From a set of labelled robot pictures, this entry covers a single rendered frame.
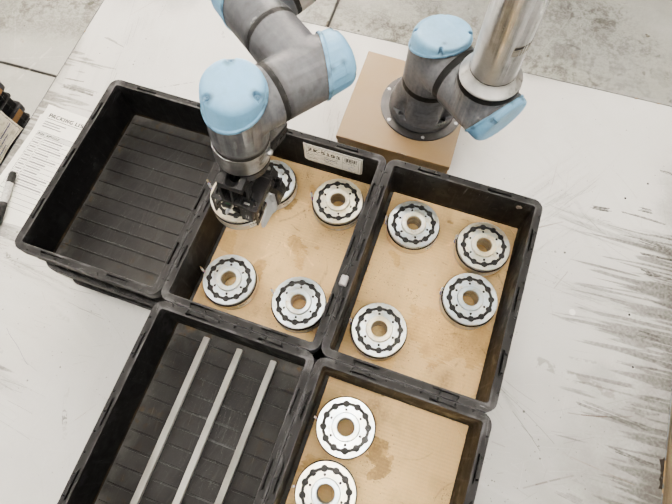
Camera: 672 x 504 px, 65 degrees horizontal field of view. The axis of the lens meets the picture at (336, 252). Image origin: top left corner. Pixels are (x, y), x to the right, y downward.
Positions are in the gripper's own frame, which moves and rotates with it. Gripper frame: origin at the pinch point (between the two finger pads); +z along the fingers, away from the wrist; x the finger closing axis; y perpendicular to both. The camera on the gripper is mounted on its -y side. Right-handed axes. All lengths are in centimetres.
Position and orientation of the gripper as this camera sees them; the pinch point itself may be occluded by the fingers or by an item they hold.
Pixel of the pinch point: (258, 201)
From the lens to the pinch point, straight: 91.9
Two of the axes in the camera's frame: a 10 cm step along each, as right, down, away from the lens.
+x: 9.4, 3.4, -0.4
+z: -0.8, 3.2, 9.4
